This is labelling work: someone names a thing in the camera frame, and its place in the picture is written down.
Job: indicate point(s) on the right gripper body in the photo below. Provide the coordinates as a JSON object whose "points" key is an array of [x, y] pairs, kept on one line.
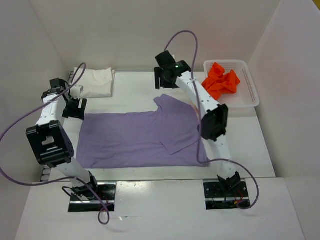
{"points": [[164, 83]]}

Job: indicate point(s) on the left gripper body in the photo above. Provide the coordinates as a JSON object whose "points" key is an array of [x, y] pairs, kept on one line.
{"points": [[69, 109]]}

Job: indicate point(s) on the white t shirt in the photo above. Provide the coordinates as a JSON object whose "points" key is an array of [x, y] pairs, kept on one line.
{"points": [[96, 83]]}

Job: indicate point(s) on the purple t shirt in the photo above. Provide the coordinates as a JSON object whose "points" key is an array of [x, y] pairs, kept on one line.
{"points": [[167, 137]]}

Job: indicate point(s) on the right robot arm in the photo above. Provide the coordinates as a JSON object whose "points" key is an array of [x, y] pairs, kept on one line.
{"points": [[213, 116]]}

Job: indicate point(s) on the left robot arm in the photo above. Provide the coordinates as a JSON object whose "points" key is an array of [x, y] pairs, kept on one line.
{"points": [[83, 182]]}

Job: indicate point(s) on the orange t shirt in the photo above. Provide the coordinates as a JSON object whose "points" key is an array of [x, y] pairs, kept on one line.
{"points": [[220, 83]]}

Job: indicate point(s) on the white plastic basket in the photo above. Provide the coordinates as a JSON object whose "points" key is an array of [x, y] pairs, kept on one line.
{"points": [[246, 95]]}

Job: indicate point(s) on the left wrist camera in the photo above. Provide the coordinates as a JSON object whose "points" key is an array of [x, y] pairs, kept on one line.
{"points": [[75, 91]]}

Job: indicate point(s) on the aluminium table edge rail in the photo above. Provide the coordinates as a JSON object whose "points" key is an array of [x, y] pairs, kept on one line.
{"points": [[46, 172]]}

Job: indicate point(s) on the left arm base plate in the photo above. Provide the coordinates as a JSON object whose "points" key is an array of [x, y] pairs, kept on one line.
{"points": [[79, 204]]}

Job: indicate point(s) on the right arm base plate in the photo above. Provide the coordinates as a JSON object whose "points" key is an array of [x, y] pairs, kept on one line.
{"points": [[216, 199]]}

